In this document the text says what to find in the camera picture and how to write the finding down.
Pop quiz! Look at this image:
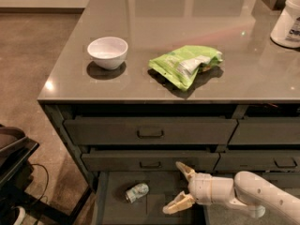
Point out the green chip bag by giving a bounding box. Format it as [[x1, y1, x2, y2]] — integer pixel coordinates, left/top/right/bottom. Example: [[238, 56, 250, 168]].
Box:
[[148, 45, 223, 91]]

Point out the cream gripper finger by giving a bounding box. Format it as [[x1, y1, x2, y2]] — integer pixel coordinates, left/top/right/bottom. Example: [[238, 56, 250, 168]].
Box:
[[162, 191, 195, 215], [175, 161, 196, 182]]

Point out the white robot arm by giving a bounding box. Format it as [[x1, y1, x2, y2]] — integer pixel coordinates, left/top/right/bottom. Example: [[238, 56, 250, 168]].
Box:
[[162, 161, 300, 225]]

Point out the bottom right grey drawer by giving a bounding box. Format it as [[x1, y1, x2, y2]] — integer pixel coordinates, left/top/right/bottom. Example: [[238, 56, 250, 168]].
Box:
[[255, 172, 300, 188]]

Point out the white ceramic bowl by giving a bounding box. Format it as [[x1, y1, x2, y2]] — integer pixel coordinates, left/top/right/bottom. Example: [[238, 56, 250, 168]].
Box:
[[87, 37, 128, 70]]

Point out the bottom left open drawer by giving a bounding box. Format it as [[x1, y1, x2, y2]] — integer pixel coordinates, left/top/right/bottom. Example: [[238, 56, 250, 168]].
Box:
[[91, 172, 210, 225]]

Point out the top right grey drawer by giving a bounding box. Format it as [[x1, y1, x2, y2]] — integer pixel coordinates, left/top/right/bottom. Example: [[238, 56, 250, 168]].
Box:
[[230, 117, 300, 145]]

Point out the grey drawer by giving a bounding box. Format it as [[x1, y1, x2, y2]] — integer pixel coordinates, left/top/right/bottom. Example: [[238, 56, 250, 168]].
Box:
[[64, 117, 237, 145], [255, 172, 300, 188], [215, 150, 300, 172], [230, 117, 300, 145], [82, 150, 219, 172]]

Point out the dark robot base cart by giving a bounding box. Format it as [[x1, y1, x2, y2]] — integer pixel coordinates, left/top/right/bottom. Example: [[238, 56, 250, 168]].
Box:
[[0, 126, 39, 225]]

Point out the grey counter cabinet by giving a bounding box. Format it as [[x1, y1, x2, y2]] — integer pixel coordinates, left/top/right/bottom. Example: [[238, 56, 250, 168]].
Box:
[[37, 0, 300, 225]]

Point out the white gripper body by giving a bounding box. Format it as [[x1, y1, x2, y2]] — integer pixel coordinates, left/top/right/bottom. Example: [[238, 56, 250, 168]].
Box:
[[188, 173, 235, 205]]

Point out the top left grey drawer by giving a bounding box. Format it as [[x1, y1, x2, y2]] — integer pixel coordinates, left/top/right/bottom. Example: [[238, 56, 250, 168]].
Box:
[[64, 117, 237, 145]]

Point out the middle left grey drawer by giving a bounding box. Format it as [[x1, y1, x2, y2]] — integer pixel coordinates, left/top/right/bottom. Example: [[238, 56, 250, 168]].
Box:
[[82, 150, 219, 172]]

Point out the middle right grey drawer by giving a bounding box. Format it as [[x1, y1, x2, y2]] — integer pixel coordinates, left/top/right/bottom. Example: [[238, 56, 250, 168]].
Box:
[[215, 150, 300, 172]]

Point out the black cable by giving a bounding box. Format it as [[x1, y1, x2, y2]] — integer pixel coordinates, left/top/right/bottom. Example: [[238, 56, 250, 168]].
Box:
[[27, 163, 51, 204]]

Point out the white plastic canister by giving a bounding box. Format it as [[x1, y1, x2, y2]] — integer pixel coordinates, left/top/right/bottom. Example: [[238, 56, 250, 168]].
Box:
[[270, 0, 300, 49]]

